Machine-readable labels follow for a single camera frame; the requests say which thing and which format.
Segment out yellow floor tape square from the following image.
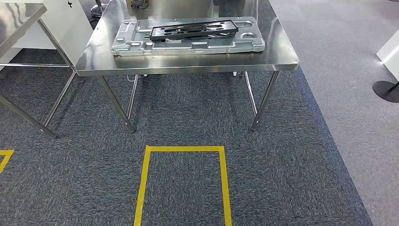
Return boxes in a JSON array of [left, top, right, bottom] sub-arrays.
[[0, 149, 15, 174]]

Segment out chrome stanchion post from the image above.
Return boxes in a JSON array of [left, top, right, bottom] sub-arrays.
[[90, 0, 108, 18]]

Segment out black plastic plate bracket part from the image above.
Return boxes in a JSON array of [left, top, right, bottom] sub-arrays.
[[149, 19, 239, 42]]

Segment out black round floor base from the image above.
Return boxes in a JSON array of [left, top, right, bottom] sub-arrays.
[[372, 80, 399, 104]]

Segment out stamped silver metal panel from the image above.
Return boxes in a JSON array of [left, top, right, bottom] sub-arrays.
[[111, 16, 266, 57]]

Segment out white cabinet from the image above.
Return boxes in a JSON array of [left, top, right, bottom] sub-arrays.
[[0, 0, 94, 68]]

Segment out stainless steel workbench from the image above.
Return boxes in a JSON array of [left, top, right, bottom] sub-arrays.
[[74, 0, 300, 133]]

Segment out steel side table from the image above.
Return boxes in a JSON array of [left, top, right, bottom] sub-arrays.
[[0, 2, 77, 138]]

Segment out white angular panel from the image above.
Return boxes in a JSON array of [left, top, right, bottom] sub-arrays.
[[376, 29, 399, 81]]

